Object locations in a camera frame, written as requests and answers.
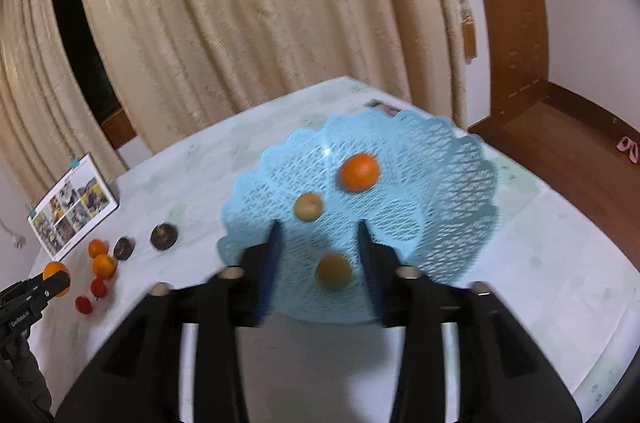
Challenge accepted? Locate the person's left forearm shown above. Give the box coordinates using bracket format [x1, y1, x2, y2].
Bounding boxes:
[10, 338, 53, 416]

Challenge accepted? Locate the small dark pink item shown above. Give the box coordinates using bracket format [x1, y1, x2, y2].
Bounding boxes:
[365, 99, 401, 116]

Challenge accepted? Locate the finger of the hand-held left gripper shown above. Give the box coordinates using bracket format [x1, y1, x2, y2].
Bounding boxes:
[0, 273, 71, 310]

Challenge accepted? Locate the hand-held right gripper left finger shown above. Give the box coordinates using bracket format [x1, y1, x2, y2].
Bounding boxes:
[54, 220, 286, 423]

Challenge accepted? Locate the narrow beige patterned curtain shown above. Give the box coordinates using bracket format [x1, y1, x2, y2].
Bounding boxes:
[0, 0, 128, 204]

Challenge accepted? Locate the wide beige patterned curtain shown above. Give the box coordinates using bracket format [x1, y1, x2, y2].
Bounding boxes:
[72, 0, 468, 154]

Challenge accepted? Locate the small tan round fruit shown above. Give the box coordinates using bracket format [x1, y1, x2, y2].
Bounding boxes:
[294, 192, 323, 221]
[316, 254, 353, 291]

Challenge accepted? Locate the dark window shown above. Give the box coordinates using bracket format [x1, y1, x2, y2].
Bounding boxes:
[47, 0, 126, 124]

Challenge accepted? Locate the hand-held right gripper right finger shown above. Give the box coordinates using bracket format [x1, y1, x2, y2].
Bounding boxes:
[357, 223, 583, 423]

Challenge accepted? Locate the wooden window sill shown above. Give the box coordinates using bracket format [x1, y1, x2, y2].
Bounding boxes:
[100, 108, 137, 150]

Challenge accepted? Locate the photo collage card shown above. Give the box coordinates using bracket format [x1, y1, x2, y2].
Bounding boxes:
[26, 152, 120, 258]

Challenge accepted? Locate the brown wooden door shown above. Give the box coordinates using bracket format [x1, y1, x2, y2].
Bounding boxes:
[452, 0, 551, 126]

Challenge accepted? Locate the light blue lattice plastic basket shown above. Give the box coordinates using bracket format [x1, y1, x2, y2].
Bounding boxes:
[216, 109, 500, 326]

